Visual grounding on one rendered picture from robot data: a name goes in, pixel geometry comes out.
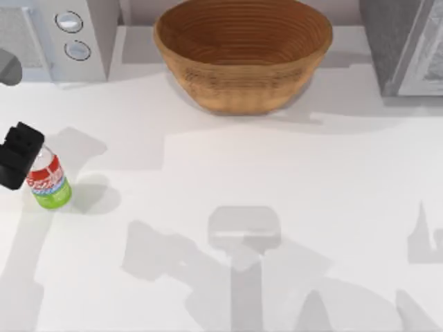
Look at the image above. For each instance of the pale grey cabinet door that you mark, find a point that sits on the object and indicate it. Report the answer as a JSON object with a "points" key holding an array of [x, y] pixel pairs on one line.
{"points": [[420, 52]]}

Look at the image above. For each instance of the round microwave knob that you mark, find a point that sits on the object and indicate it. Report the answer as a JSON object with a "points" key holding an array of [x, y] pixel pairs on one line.
{"points": [[77, 49], [69, 21]]}

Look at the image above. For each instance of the green and red bottle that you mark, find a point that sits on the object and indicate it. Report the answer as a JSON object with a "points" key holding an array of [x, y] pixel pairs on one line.
{"points": [[52, 190]]}

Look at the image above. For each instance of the pale grey rounded box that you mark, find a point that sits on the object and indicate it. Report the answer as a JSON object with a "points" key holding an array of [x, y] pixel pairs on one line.
{"points": [[9, 67]]}

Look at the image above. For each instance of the brown woven basket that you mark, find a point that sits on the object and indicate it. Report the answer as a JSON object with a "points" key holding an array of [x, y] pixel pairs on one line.
{"points": [[242, 52]]}

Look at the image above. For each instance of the pale microwave oven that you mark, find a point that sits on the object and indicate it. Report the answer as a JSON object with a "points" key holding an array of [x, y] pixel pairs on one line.
{"points": [[97, 41]]}

